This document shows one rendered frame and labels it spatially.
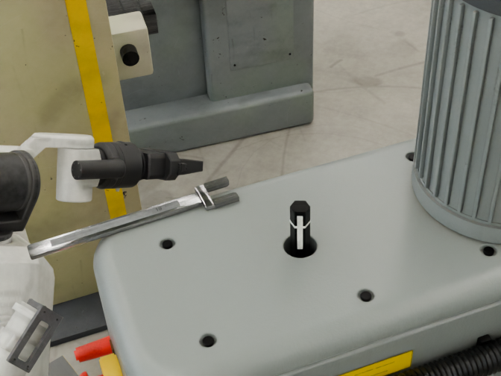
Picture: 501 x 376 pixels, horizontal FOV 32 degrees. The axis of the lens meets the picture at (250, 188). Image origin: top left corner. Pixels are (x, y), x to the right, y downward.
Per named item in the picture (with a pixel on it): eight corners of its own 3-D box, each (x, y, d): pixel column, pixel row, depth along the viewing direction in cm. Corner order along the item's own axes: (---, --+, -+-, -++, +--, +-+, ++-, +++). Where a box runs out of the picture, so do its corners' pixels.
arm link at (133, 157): (140, 185, 177) (91, 187, 169) (142, 137, 176) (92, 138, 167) (180, 193, 168) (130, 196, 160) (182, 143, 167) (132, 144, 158)
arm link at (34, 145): (92, 182, 162) (18, 179, 160) (94, 134, 161) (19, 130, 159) (92, 186, 156) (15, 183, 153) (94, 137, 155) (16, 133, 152)
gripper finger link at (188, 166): (200, 173, 173) (176, 174, 169) (200, 157, 172) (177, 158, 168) (205, 174, 172) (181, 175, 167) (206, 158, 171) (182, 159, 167)
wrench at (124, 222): (33, 267, 95) (31, 262, 94) (25, 243, 97) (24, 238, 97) (239, 201, 101) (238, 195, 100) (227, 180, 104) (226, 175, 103)
